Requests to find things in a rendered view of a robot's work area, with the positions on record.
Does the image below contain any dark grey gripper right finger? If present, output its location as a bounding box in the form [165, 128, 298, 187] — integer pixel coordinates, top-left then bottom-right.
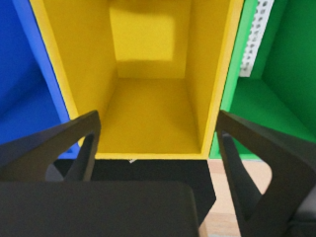
[215, 110, 316, 237]

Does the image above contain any yellow open bin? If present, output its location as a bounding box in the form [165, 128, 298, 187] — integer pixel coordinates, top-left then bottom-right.
[31, 0, 243, 159]

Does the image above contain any white well plate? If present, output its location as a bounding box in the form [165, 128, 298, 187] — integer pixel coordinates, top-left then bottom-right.
[238, 0, 274, 76]

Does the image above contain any green bin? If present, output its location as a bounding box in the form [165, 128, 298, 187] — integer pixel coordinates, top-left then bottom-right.
[218, 0, 316, 142]

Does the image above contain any blue bin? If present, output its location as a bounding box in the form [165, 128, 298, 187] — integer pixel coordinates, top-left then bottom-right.
[0, 0, 71, 143]

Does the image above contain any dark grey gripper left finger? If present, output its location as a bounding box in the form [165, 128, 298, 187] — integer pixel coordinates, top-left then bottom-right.
[0, 110, 102, 182]

